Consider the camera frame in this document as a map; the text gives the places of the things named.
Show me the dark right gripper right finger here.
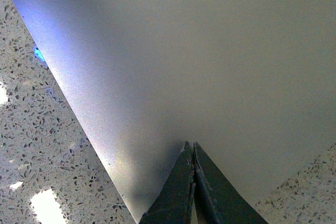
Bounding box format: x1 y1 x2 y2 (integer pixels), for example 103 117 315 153
193 142 267 223

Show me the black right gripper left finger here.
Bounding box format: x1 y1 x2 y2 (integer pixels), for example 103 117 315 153
140 142 196 224

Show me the grey laptop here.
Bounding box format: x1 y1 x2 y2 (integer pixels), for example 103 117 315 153
12 0 335 221

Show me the blue lamp base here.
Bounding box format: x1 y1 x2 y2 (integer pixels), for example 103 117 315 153
33 47 45 61

